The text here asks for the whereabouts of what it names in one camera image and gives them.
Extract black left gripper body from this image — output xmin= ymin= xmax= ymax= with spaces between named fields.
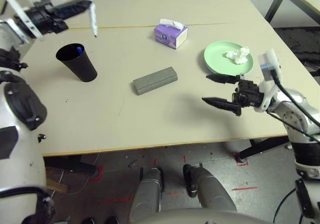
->
xmin=25 ymin=0 xmax=69 ymax=35

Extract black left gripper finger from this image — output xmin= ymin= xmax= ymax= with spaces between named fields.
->
xmin=53 ymin=0 xmax=92 ymax=13
xmin=58 ymin=6 xmax=91 ymax=21

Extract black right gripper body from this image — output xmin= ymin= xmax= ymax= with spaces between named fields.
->
xmin=231 ymin=80 xmax=265 ymax=108

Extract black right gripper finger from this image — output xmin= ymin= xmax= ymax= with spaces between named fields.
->
xmin=206 ymin=73 xmax=241 ymax=85
xmin=201 ymin=97 xmax=242 ymax=116

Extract green plate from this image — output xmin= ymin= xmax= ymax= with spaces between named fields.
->
xmin=203 ymin=41 xmax=255 ymax=76

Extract black-capped white marker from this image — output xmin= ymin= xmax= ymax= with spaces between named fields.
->
xmin=86 ymin=0 xmax=99 ymax=38

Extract white tissue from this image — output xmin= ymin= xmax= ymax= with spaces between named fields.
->
xmin=223 ymin=46 xmax=251 ymax=65

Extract grey glasses case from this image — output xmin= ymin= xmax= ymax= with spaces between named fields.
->
xmin=132 ymin=66 xmax=179 ymax=96

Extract black table foot bar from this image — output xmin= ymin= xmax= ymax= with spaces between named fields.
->
xmin=44 ymin=155 xmax=98 ymax=175
xmin=239 ymin=135 xmax=291 ymax=159

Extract purple tissue pack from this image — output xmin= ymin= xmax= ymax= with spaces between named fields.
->
xmin=153 ymin=18 xmax=189 ymax=50

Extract grey robot right leg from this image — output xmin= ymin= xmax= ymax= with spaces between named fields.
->
xmin=182 ymin=164 xmax=237 ymax=212

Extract grey robot leg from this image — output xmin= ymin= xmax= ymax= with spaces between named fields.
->
xmin=128 ymin=167 xmax=165 ymax=222
xmin=182 ymin=164 xmax=237 ymax=212

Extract black-legged side table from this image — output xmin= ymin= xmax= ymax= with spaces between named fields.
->
xmin=264 ymin=0 xmax=320 ymax=35

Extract grey robot torso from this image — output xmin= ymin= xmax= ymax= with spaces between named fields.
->
xmin=134 ymin=208 xmax=263 ymax=224

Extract grey robot left leg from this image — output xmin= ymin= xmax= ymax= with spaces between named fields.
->
xmin=128 ymin=167 xmax=165 ymax=222

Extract wooden plank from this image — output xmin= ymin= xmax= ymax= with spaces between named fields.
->
xmin=46 ymin=178 xmax=69 ymax=194

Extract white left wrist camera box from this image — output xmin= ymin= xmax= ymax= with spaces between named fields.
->
xmin=0 ymin=0 xmax=43 ymax=41

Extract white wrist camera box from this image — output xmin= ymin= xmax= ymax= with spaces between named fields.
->
xmin=0 ymin=0 xmax=43 ymax=41
xmin=254 ymin=48 xmax=282 ymax=112

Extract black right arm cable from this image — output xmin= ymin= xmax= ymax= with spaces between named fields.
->
xmin=271 ymin=70 xmax=320 ymax=144

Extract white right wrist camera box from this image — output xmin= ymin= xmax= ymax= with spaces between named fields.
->
xmin=254 ymin=48 xmax=282 ymax=112

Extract black hanging cable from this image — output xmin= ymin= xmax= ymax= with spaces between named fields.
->
xmin=273 ymin=188 xmax=301 ymax=224

